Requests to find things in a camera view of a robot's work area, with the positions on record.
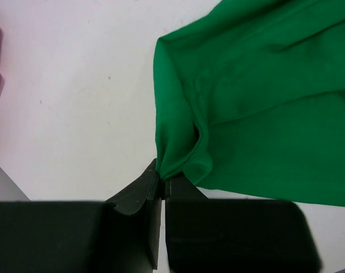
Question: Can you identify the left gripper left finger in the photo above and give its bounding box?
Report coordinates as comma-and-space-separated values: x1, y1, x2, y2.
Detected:
0, 162, 161, 272

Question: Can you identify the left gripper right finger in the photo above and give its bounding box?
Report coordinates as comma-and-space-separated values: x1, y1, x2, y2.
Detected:
165, 175, 322, 272

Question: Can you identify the green t shirt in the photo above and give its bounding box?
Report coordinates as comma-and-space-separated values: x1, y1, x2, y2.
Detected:
153, 0, 345, 206

